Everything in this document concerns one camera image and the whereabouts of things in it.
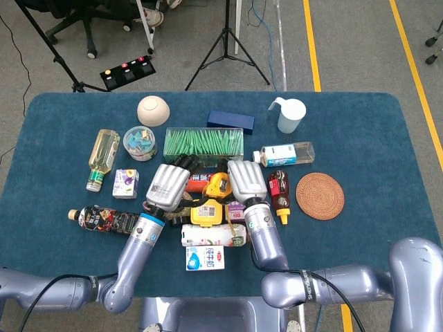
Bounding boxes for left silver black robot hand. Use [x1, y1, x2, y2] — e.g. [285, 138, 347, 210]
[143, 154, 201, 212]

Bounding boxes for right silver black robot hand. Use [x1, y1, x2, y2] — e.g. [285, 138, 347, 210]
[221, 159, 269, 207]

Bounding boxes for yellow tape measure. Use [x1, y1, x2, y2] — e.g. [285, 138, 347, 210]
[202, 172, 233, 200]

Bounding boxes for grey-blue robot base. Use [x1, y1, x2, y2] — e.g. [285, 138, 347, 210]
[138, 296, 307, 332]

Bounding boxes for red soda can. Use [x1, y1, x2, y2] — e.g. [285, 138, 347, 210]
[185, 174, 212, 193]

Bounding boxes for seed jar black lid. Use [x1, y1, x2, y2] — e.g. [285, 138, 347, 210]
[164, 192, 193, 228]

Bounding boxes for honey bottle yellow nozzle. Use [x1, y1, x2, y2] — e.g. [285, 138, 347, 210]
[267, 170, 291, 225]

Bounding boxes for small purple white carton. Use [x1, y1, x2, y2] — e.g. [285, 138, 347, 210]
[226, 201, 247, 222]

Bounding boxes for clear bottle blue label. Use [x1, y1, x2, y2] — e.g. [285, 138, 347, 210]
[251, 141, 316, 168]

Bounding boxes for purple white juice carton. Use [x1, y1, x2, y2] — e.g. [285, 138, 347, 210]
[112, 168, 141, 200]

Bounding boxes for yellow lidded plastic box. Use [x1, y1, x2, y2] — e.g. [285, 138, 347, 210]
[190, 203, 223, 228]

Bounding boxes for clear round tub of clips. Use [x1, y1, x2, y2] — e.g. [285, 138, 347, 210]
[123, 125, 159, 162]

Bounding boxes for clear box of green packets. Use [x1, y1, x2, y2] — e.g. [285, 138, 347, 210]
[163, 127, 245, 168]

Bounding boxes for white drink bottle yellow cap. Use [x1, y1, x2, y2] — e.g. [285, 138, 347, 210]
[181, 223, 251, 248]

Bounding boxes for dark blue box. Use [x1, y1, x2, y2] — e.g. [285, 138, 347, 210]
[206, 110, 255, 135]

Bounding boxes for pale yellow liquid bottle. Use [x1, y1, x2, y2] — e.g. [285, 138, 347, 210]
[85, 129, 121, 192]

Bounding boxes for round woven rattan coaster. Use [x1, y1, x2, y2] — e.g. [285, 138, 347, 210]
[296, 172, 345, 221]

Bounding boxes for dark drink bottle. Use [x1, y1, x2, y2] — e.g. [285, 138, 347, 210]
[67, 205, 141, 236]

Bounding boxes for light blue pitcher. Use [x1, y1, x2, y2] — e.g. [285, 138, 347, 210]
[268, 97, 307, 134]

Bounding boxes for beige bowl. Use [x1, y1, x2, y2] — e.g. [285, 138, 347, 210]
[136, 95, 171, 127]

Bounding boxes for white blue milk carton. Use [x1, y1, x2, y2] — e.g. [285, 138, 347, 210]
[185, 244, 226, 271]

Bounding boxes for black foot pedal box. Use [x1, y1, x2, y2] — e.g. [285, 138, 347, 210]
[99, 55, 156, 92]

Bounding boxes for blue felt table cover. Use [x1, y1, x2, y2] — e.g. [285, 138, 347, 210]
[0, 91, 443, 299]

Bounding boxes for black tripod stand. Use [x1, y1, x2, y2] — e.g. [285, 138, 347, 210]
[184, 0, 271, 91]

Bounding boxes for black office chair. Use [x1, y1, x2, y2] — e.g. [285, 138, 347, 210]
[44, 0, 139, 59]

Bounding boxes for black slanted light stand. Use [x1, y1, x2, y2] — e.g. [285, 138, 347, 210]
[15, 0, 110, 93]

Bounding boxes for wheeled stand legs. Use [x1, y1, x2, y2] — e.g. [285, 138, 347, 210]
[424, 26, 443, 66]

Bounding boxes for blue floor cable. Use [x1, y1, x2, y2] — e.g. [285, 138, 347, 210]
[247, 0, 278, 91]

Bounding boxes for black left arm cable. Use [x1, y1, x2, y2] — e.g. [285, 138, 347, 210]
[19, 273, 118, 332]

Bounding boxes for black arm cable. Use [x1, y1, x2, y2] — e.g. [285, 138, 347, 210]
[255, 262, 366, 332]
[19, 273, 118, 332]

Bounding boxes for white frame post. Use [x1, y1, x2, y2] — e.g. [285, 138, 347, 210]
[135, 0, 156, 55]
[235, 0, 242, 55]

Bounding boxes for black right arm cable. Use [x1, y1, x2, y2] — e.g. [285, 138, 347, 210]
[255, 262, 366, 332]

